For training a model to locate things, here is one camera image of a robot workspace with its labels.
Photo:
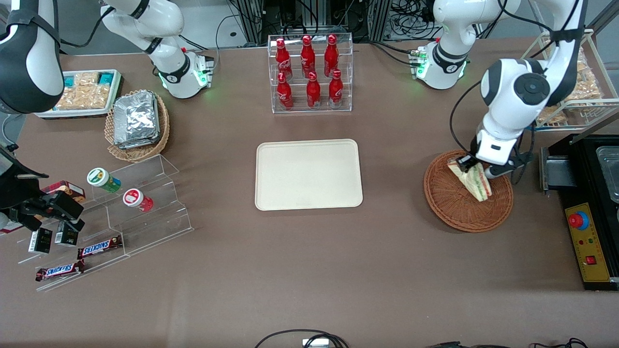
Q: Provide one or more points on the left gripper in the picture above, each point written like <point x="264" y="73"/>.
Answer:
<point x="465" y="162"/>

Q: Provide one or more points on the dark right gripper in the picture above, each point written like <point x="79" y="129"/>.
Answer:
<point x="17" y="191"/>

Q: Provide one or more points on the triangle sandwich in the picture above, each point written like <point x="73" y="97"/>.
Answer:
<point x="476" y="186"/>

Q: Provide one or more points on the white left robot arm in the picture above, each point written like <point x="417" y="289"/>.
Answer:
<point x="512" y="92"/>

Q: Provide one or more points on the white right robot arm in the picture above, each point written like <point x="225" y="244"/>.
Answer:
<point x="174" y="72"/>

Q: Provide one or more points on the brown wicker basket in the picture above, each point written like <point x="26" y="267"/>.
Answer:
<point x="449" y="212"/>

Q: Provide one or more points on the light tan wicker basket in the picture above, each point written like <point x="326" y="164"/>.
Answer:
<point x="135" y="153"/>

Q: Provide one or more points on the white snack tray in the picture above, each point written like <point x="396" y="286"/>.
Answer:
<point x="72" y="113"/>

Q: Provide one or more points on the beige plastic tray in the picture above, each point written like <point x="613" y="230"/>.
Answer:
<point x="300" y="179"/>

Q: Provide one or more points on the dark red carton box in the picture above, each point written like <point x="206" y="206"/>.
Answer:
<point x="65" y="187"/>

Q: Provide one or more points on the small black box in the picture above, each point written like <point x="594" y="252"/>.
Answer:
<point x="66" y="236"/>
<point x="40" y="240"/>

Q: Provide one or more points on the green lid cup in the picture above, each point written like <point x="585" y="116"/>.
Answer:
<point x="102" y="179"/>

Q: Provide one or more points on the brown snickers bar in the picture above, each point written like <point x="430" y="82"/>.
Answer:
<point x="59" y="271"/>
<point x="99" y="247"/>

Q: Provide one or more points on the red lid cup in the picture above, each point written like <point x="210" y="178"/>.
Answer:
<point x="136" y="199"/>

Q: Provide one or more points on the black machine housing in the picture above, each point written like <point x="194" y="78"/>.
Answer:
<point x="561" y="174"/>

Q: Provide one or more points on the clear bag of biscuits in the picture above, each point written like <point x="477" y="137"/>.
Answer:
<point x="551" y="115"/>
<point x="582" y="60"/>
<point x="587" y="88"/>

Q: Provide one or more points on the clear acrylic step stand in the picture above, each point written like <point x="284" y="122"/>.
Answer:
<point x="154" y="227"/>

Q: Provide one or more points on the silver foil packet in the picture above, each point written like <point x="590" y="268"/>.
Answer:
<point x="135" y="118"/>
<point x="145" y="144"/>

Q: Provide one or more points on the clear bag of crackers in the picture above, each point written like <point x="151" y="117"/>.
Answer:
<point x="84" y="94"/>

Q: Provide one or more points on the red emergency stop button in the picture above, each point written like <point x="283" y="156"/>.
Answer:
<point x="578" y="220"/>

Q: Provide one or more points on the teal snack pack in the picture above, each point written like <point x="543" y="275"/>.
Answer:
<point x="106" y="77"/>

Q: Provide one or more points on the yellow control panel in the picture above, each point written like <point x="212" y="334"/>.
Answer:
<point x="592" y="246"/>

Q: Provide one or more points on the red cola bottle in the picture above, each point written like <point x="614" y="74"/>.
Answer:
<point x="283" y="60"/>
<point x="335" y="91"/>
<point x="331" y="57"/>
<point x="284" y="94"/>
<point x="313" y="93"/>
<point x="307" y="57"/>

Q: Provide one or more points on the clear acrylic bottle rack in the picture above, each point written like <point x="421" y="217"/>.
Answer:
<point x="309" y="108"/>

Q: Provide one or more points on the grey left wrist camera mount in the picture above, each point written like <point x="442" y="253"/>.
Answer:
<point x="505" y="169"/>

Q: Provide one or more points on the aluminium frame rig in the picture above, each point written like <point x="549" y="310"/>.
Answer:
<point x="256" y="19"/>

